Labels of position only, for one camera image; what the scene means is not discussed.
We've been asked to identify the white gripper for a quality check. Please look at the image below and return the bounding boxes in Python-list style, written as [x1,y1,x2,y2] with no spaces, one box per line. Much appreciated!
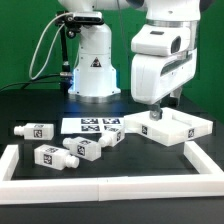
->
[131,21,198,120]

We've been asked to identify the white square tabletop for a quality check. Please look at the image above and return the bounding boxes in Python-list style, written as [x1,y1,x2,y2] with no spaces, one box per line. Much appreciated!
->
[124,107,213,146]

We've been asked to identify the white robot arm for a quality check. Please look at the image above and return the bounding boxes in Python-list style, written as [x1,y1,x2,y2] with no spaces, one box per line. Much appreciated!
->
[58,0,215,120]

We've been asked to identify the white U-shaped fence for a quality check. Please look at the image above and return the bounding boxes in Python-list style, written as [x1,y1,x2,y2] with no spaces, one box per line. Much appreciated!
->
[0,141,224,205]

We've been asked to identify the white marker sheet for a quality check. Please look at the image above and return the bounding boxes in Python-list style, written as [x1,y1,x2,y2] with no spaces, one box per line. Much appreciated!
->
[61,117,124,134]

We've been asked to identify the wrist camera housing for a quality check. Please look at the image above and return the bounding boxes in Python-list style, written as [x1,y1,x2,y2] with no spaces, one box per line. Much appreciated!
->
[131,24,190,57]

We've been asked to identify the black camera on stand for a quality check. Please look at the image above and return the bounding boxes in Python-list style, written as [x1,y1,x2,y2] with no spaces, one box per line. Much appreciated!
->
[55,11,104,92]

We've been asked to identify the grey cable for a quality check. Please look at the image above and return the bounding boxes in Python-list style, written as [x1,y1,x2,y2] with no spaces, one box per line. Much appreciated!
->
[28,15,67,81]

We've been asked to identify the black cable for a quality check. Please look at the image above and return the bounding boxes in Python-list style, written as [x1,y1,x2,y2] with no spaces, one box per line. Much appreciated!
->
[0,74,71,93]

